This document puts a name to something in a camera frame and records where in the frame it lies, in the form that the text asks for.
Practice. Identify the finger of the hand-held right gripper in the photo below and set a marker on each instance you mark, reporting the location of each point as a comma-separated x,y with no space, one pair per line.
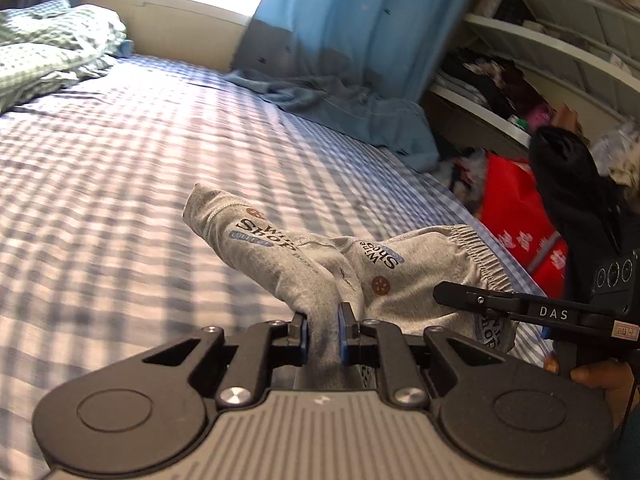
470,296

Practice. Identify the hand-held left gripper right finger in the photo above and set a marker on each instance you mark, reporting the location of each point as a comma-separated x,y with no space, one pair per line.
344,335

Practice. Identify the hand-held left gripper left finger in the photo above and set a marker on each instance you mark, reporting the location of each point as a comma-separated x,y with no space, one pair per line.
303,342

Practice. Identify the grey printed pants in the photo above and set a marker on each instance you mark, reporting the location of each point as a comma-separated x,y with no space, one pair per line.
320,270

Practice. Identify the person's right hand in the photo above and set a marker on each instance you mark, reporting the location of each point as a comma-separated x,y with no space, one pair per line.
600,375

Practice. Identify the red bag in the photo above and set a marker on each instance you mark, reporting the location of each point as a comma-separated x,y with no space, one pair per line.
515,220

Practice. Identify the multicoloured crumpled cloth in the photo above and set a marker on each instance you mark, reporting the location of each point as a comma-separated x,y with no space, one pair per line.
467,175

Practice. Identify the black cloth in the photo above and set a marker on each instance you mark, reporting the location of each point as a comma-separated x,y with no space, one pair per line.
570,195

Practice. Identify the person's teal garment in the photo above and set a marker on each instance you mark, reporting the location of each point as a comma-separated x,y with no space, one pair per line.
630,445

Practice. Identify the white plastic bag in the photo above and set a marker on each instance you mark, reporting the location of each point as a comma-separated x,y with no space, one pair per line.
620,152

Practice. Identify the pile of clothes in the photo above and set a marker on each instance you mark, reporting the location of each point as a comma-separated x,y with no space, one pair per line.
490,80

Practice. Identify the checked bed sheet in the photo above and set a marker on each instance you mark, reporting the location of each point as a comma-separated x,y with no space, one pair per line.
125,200

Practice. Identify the white shelf unit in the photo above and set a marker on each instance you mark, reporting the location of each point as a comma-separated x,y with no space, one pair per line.
560,50

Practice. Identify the blue cloth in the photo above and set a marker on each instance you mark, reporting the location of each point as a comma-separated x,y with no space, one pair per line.
122,49

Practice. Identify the green checked quilt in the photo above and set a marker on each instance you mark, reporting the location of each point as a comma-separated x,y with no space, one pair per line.
50,50

